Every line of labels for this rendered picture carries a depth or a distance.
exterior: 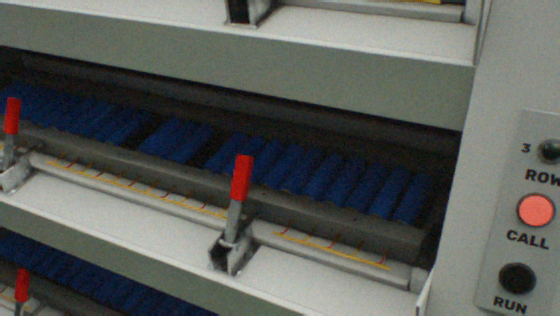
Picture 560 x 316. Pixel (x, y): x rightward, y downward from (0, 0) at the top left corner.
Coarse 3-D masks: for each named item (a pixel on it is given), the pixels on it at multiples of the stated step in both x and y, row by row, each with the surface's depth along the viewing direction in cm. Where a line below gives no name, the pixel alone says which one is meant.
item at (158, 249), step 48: (0, 48) 76; (192, 96) 64; (240, 96) 61; (0, 144) 67; (432, 144) 52; (48, 192) 59; (96, 192) 58; (432, 192) 52; (48, 240) 59; (96, 240) 54; (144, 240) 52; (192, 240) 51; (288, 240) 50; (432, 240) 44; (192, 288) 50; (240, 288) 46; (288, 288) 46; (336, 288) 45; (384, 288) 44
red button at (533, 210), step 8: (528, 200) 33; (536, 200) 33; (544, 200) 33; (520, 208) 33; (528, 208) 33; (536, 208) 33; (544, 208) 33; (528, 216) 33; (536, 216) 33; (544, 216) 33; (536, 224) 33
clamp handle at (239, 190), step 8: (240, 160) 46; (248, 160) 46; (240, 168) 46; (248, 168) 46; (240, 176) 46; (248, 176) 46; (232, 184) 47; (240, 184) 46; (248, 184) 47; (232, 192) 47; (240, 192) 46; (232, 200) 47; (240, 200) 46; (232, 208) 47; (240, 208) 47; (232, 216) 47; (232, 224) 47; (224, 232) 47; (232, 232) 47; (224, 240) 47; (232, 240) 47
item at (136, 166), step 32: (0, 128) 66; (32, 128) 64; (96, 160) 60; (128, 160) 57; (160, 160) 57; (192, 192) 54; (224, 192) 52; (256, 192) 51; (288, 224) 50; (320, 224) 48; (352, 224) 47; (384, 224) 46; (352, 256) 46; (384, 256) 45
